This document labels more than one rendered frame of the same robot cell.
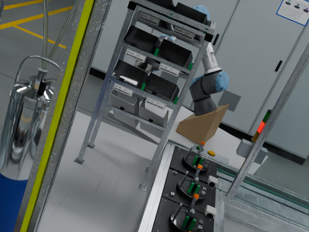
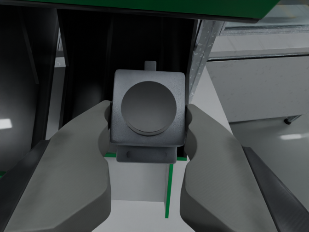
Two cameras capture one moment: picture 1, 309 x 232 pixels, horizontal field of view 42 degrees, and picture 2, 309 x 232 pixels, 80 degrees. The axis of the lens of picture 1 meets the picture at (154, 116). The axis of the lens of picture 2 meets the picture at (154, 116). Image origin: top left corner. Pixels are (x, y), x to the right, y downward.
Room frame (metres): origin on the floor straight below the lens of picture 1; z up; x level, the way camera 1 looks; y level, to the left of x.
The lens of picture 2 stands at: (1.97, 0.14, 1.39)
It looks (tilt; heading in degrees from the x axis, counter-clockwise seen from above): 58 degrees down; 165
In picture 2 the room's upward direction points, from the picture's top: 6 degrees clockwise
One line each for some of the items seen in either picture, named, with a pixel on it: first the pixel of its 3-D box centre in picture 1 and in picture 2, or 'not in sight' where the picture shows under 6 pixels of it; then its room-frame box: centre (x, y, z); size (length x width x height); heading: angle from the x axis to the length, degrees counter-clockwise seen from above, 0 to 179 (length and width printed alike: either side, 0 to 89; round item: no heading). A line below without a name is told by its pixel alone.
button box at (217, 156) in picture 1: (208, 158); not in sight; (2.02, -0.37, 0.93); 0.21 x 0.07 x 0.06; 89
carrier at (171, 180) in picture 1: (194, 184); not in sight; (1.55, -0.28, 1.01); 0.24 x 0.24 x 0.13; 89
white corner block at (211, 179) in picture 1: (212, 182); not in sight; (1.71, -0.38, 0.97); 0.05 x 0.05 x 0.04; 89
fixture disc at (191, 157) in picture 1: (195, 163); not in sight; (1.81, -0.28, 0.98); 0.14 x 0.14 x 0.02
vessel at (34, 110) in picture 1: (30, 117); not in sight; (1.02, 0.33, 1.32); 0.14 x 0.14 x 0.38
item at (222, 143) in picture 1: (191, 136); not in sight; (2.40, -0.28, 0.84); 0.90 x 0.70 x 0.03; 68
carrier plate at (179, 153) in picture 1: (194, 166); not in sight; (1.81, -0.28, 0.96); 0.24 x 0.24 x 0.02; 89
